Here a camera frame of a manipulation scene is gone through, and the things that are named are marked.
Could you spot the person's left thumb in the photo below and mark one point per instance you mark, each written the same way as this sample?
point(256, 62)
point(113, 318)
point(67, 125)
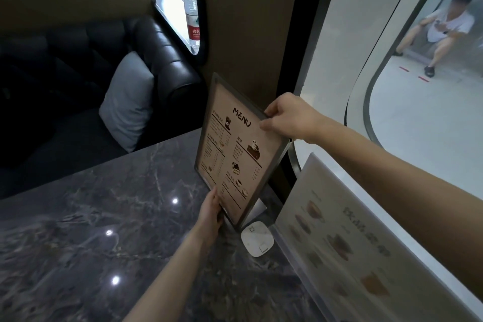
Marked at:
point(215, 200)

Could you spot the black leather sofa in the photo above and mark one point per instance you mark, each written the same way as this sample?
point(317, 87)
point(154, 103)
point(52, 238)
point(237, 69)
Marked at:
point(75, 99)

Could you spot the person's left hand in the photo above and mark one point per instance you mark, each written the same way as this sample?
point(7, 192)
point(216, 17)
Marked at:
point(210, 213)

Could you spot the person's right hand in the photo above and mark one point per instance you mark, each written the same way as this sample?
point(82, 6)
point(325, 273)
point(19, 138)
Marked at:
point(292, 116)

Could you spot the framed menu board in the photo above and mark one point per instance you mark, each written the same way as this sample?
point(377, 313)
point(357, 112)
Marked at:
point(236, 152)

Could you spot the clear plastic water bottle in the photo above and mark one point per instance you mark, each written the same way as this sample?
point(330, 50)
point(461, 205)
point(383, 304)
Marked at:
point(192, 16)

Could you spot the grey cushion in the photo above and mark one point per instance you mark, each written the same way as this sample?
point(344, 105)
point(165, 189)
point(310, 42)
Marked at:
point(128, 101)

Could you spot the white square call button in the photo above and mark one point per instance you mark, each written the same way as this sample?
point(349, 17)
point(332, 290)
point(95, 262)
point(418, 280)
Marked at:
point(257, 239)

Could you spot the person's left forearm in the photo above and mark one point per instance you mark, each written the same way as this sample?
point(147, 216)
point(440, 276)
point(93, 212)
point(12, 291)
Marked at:
point(171, 274)

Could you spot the white menu board base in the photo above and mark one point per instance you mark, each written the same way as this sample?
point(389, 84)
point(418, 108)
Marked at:
point(257, 208)

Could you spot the person's right forearm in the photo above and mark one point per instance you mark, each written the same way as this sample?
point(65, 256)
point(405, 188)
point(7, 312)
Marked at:
point(400, 186)

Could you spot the person's right thumb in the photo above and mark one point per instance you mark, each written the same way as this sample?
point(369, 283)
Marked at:
point(272, 124)

